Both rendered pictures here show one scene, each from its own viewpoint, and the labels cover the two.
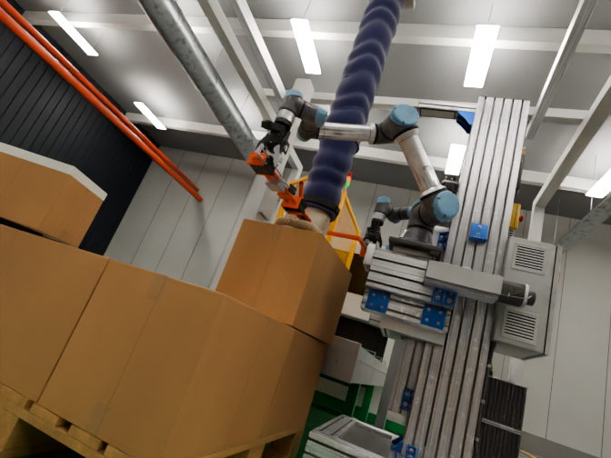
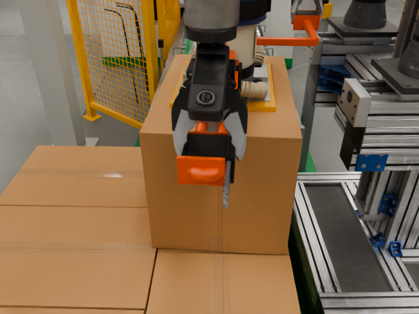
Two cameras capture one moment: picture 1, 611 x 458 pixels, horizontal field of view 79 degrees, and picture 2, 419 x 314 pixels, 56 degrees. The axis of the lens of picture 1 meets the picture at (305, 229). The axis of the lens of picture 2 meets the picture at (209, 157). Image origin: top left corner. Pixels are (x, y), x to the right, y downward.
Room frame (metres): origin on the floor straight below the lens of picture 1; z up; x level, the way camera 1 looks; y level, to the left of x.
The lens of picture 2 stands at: (0.81, 0.42, 1.43)
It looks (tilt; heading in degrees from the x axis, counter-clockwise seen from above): 33 degrees down; 339
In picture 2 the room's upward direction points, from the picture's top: straight up
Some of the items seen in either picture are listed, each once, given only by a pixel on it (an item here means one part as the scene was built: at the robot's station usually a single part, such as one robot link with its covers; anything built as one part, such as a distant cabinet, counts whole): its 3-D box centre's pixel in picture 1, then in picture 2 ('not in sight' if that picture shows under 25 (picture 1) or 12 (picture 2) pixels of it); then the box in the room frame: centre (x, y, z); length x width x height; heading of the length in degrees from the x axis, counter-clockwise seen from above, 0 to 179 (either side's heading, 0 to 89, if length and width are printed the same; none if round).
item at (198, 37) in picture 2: (278, 137); (211, 66); (1.33, 0.22, 1.22); 0.09 x 0.08 x 0.12; 154
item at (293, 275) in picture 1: (290, 285); (224, 142); (1.84, -0.02, 0.75); 0.60 x 0.40 x 0.40; 155
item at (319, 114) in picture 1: (312, 116); not in sight; (1.35, 0.13, 1.38); 0.11 x 0.11 x 0.08; 8
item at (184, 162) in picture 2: (261, 164); (203, 157); (1.31, 0.24, 1.08); 0.08 x 0.07 x 0.05; 154
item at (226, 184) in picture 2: (278, 173); (237, 141); (1.34, 0.17, 1.08); 0.31 x 0.03 x 0.05; 154
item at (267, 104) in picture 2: not in sight; (257, 80); (1.81, -0.11, 0.97); 0.34 x 0.10 x 0.05; 154
